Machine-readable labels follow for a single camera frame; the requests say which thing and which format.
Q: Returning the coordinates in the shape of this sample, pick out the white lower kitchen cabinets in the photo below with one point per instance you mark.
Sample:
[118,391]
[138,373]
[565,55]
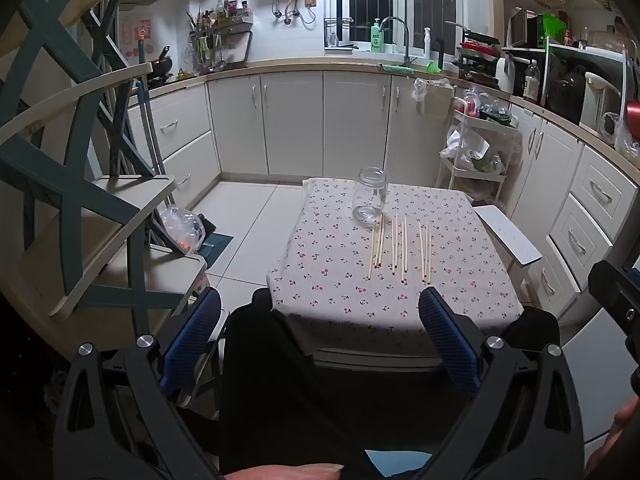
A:
[290,120]

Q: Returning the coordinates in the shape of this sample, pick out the dark blue dustpan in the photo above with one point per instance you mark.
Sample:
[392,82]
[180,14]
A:
[215,250]

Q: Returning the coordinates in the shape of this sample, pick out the green soap bottle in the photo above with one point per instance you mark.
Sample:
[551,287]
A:
[376,40]

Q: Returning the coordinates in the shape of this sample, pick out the white plastic jug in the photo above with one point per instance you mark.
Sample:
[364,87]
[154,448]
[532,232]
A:
[505,75]

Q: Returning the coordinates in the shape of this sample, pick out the pink wall poster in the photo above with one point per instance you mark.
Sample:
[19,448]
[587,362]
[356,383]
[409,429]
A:
[135,40]

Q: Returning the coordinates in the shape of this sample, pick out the barred kitchen window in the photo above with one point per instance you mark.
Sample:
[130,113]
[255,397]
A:
[370,0]

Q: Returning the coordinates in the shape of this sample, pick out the person's left hand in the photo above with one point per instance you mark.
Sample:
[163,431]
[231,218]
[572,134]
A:
[285,473]

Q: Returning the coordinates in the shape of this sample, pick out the clear plastic bottle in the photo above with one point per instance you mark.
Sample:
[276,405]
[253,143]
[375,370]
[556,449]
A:
[531,82]

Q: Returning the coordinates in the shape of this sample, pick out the clear plastic bag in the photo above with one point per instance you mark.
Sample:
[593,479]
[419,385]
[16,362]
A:
[177,225]

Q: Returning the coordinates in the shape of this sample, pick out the black countertop oven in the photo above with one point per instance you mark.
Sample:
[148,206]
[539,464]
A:
[565,85]

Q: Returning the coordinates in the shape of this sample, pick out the black wok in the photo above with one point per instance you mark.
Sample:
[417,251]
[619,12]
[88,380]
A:
[161,66]

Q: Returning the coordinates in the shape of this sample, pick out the white plastic stool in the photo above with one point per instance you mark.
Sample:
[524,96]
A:
[510,237]

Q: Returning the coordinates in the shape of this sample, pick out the person's right hand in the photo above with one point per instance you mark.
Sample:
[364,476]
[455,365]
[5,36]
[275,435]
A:
[627,412]

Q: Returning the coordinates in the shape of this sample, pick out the curved metal faucet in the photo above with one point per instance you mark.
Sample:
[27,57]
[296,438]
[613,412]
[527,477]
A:
[406,40]

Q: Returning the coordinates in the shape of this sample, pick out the stack of black pans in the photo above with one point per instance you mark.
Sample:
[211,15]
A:
[477,52]

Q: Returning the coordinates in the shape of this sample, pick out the group of wooden chopsticks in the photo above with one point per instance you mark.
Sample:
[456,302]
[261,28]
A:
[395,245]

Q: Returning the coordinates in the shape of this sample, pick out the person's black pants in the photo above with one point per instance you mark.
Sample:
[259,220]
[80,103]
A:
[280,400]

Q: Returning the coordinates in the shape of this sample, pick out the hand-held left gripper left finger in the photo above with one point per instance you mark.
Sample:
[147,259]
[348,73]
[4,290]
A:
[192,342]

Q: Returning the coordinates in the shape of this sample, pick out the clear glass jar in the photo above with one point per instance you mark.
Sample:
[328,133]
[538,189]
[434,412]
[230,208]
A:
[370,195]

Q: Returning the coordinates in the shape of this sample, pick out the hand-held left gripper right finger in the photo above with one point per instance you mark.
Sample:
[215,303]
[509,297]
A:
[450,345]

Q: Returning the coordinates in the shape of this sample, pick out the wall rack with utensils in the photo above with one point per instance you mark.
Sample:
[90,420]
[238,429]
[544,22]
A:
[215,35]

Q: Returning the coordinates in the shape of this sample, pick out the green dish cloth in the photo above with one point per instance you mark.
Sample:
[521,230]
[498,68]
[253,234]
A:
[397,68]

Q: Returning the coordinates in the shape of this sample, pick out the white spray bottle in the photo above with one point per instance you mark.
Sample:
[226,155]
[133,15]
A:
[427,42]

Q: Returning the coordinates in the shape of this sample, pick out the wooden shelf with teal frame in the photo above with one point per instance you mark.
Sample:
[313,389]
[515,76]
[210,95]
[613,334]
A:
[65,210]

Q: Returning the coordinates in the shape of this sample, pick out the white rolling cart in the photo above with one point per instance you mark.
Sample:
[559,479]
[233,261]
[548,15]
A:
[480,160]

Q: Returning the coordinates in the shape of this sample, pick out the cherry print tablecloth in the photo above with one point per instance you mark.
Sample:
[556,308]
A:
[340,280]

